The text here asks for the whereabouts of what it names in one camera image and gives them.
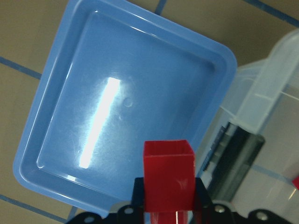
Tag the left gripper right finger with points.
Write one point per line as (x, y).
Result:
(202, 199)

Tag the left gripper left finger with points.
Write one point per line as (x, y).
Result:
(138, 194)

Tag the red block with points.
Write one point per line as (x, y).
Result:
(169, 180)
(295, 182)

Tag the black latch on box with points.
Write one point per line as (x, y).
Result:
(232, 155)

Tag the clear plastic storage box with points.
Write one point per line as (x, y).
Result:
(264, 99)

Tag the blue plastic tray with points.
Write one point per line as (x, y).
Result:
(117, 75)

